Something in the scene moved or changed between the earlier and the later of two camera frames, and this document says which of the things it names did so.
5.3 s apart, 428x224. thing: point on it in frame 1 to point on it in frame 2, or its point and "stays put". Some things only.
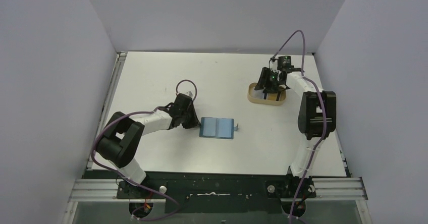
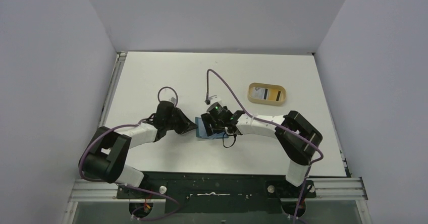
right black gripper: x=270 y=83 to x=208 y=124
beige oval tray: x=256 y=97 stays put
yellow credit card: x=272 y=96 stays put
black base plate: x=218 y=192 stays put
